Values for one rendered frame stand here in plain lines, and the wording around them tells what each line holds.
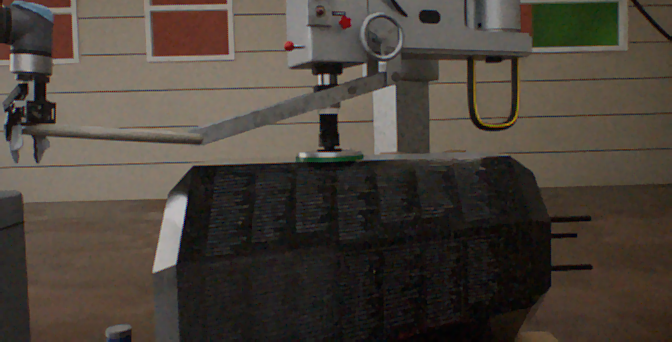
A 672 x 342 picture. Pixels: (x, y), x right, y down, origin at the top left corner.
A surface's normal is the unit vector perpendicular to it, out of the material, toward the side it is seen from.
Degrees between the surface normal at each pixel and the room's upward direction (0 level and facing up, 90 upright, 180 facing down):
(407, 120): 90
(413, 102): 90
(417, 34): 90
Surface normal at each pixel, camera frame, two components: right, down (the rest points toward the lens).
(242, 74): 0.03, 0.05
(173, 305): -0.63, 0.06
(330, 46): 0.40, 0.04
